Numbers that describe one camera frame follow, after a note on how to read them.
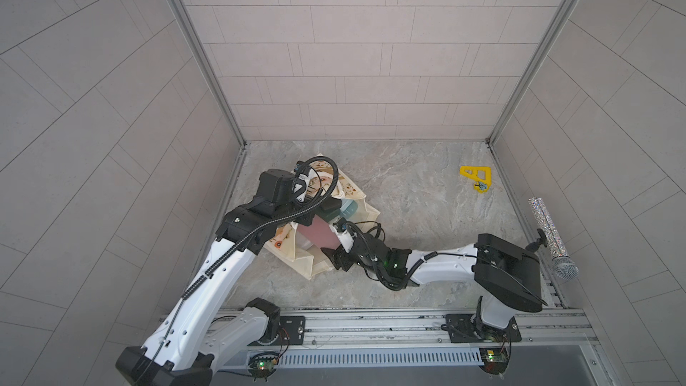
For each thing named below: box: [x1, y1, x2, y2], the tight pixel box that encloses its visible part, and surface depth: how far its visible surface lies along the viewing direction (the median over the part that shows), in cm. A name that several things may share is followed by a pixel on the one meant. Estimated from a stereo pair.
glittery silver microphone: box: [527, 196, 580, 281], surface depth 66 cm
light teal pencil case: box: [332, 198, 359, 219], surface depth 88 cm
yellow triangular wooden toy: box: [459, 165, 493, 193], surface depth 107 cm
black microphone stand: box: [525, 227, 548, 252], surface depth 72 cm
